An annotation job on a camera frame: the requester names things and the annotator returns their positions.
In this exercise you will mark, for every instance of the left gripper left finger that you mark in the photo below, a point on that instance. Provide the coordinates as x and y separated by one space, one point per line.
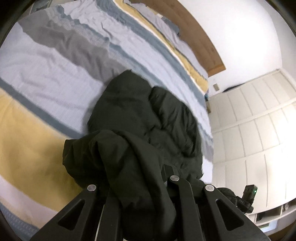
79 219

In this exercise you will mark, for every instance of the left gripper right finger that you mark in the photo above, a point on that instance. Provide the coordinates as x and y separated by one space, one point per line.
204 213

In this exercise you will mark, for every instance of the black puffer jacket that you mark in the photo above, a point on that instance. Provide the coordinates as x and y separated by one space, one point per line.
134 130

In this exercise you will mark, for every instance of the white sliding wardrobe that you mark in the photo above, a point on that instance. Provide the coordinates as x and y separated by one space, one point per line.
253 128

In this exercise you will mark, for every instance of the striped duvet cover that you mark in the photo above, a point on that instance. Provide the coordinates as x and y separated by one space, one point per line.
55 64

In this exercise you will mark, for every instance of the wooden headboard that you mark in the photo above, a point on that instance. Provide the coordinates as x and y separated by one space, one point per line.
191 32

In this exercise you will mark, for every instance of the grey pillow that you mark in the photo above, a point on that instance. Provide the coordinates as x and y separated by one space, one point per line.
171 32

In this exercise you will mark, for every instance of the wall switch plate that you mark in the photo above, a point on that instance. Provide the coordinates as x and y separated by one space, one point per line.
216 87

